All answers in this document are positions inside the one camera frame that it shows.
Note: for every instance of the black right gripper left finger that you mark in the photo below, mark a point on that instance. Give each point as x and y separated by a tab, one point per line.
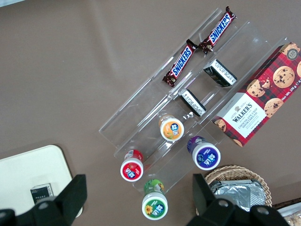
70	195

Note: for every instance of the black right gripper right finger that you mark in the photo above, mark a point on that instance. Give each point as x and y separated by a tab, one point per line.
203	197

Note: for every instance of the light tan wicker basket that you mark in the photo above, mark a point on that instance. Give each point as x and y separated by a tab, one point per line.
235	170

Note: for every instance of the cream plastic tray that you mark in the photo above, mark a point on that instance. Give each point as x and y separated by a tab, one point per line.
28	164

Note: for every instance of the small black box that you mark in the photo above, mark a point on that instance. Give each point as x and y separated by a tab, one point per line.
41	191

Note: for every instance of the silver foil container stack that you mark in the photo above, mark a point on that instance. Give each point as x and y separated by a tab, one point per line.
235	195

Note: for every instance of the purple lid yogurt cup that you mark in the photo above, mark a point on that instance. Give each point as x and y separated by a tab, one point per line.
206	157

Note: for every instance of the green lid yogurt cup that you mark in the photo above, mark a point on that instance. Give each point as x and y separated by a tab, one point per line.
154	207

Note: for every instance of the red lid yogurt cup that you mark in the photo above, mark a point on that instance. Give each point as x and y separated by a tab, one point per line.
131	170

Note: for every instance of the orange lid yogurt cup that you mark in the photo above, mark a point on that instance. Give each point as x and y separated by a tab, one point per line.
172	129

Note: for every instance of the clear cookie package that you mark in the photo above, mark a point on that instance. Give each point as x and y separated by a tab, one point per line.
294	217

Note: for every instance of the small black white carton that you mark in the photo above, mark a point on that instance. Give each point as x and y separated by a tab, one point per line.
219	74
192	103

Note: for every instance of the red tartan Walkers shortbread box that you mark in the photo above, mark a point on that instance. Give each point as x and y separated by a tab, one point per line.
254	106

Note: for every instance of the clear acrylic tiered display stand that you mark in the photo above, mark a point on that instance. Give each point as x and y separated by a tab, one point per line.
141	106

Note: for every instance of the Snickers chocolate bar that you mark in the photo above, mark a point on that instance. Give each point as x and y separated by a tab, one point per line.
219	29
181	62

